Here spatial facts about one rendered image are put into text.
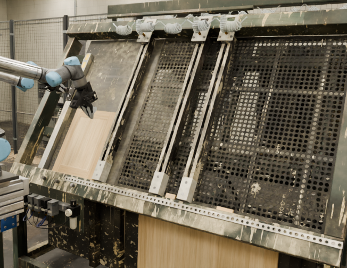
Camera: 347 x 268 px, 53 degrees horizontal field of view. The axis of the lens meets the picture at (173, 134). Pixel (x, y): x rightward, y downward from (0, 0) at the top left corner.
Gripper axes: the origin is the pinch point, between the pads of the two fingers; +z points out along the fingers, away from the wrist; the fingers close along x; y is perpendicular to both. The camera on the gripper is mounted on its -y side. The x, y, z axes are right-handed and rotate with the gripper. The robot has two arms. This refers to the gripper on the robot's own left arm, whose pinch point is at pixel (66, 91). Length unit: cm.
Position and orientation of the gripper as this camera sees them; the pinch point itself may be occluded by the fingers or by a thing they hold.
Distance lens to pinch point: 268.2
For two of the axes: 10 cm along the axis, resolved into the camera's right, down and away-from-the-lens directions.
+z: 4.0, 3.9, 8.3
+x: 0.3, 9.0, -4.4
